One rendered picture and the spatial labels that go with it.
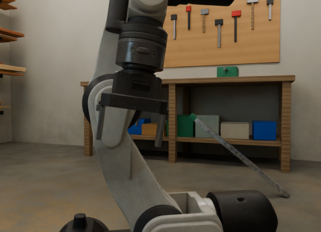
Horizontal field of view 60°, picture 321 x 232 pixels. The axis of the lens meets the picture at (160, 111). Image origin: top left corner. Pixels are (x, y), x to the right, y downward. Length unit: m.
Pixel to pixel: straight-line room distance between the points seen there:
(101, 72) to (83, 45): 3.45
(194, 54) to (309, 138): 1.57
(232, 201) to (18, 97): 4.34
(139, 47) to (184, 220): 0.44
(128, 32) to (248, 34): 2.91
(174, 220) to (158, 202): 0.06
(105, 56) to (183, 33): 2.83
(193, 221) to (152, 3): 0.51
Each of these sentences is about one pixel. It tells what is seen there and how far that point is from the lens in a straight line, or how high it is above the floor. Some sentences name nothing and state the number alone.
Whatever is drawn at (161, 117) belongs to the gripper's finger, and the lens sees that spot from 0.50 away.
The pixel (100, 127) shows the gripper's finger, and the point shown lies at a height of 0.57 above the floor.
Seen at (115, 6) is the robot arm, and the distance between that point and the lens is 0.52.
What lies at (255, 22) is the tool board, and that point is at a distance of 3.38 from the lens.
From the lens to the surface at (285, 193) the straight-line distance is 2.02.
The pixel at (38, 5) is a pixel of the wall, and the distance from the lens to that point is 4.79.
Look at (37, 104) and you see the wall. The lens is 4.60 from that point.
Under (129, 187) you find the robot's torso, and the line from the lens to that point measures 0.72.
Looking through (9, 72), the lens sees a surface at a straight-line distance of 4.33.
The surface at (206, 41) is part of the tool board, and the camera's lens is 3.41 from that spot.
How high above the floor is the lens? 0.61
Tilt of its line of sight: 2 degrees down
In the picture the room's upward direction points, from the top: straight up
